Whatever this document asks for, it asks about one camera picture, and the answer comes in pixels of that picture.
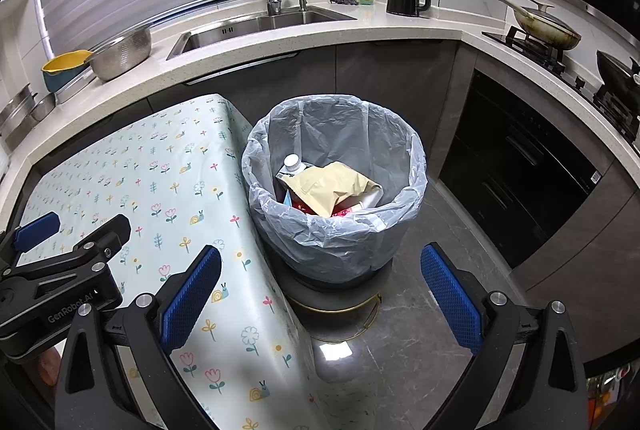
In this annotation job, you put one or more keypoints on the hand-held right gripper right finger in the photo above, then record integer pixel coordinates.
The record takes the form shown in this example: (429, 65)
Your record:
(450, 297)

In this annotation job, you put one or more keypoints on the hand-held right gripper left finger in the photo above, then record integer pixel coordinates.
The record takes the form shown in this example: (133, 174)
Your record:
(192, 295)

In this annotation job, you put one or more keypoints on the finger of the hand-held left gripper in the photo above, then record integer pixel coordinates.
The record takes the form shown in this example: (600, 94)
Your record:
(112, 230)
(37, 227)

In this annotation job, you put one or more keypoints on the waste bin with plastic liner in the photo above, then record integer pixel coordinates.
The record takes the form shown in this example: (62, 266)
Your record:
(340, 235)

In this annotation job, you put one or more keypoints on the red plastic bag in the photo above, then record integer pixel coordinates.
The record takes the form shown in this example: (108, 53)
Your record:
(345, 212)

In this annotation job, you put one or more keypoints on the white milk carton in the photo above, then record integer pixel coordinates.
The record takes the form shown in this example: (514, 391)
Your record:
(292, 164)

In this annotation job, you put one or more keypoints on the person's left hand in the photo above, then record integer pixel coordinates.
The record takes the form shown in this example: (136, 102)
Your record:
(48, 367)

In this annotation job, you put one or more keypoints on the floral tablecloth table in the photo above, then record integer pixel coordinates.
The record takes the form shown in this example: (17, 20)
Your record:
(165, 169)

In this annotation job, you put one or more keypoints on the stacked steel pots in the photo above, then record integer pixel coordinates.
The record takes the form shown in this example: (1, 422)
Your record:
(15, 109)

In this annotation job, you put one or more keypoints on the black built-in oven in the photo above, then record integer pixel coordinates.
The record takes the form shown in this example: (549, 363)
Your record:
(515, 169)

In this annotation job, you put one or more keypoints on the steel tray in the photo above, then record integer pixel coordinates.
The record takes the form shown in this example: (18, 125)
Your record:
(75, 87)

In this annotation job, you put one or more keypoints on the yellow and blue bowl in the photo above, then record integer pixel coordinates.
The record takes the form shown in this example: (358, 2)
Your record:
(65, 62)

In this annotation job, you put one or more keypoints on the steel colander basin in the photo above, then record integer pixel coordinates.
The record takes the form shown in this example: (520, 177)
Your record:
(122, 54)

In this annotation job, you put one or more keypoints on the white pipe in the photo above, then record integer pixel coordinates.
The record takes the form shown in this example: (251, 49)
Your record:
(42, 19)

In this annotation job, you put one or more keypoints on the steel kitchen sink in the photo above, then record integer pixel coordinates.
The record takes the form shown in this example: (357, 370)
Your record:
(260, 24)

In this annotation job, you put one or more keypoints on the black gas stove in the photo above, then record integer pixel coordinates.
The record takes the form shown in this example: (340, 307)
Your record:
(530, 42)

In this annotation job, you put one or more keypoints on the black wok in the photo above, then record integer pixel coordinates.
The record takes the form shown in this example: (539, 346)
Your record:
(617, 77)

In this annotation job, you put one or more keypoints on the lidded frying pan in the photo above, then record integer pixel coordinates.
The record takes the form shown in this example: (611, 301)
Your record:
(550, 32)

